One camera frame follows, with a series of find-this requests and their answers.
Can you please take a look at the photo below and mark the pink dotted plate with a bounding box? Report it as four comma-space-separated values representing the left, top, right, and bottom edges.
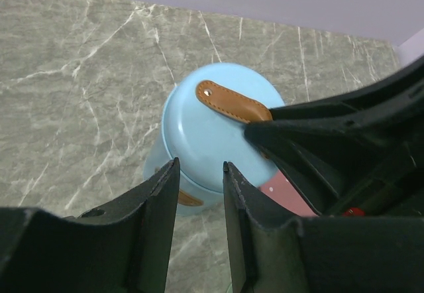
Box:
259, 172, 316, 217

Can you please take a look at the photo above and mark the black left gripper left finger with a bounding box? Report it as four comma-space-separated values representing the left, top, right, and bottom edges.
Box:
1, 159, 180, 292

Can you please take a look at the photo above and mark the blue round lid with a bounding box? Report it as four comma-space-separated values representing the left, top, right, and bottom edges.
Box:
162, 63, 284, 192

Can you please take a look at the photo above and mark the green cylindrical container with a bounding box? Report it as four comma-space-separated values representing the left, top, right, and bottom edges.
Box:
225, 284, 233, 293

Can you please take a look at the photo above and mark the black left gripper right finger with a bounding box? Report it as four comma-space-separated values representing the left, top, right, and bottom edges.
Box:
223, 162, 423, 292

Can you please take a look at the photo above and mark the blue cylindrical container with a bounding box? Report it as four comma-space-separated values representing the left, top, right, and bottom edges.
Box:
142, 137, 224, 215

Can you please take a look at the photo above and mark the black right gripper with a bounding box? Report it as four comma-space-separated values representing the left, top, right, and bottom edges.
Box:
244, 57, 423, 216

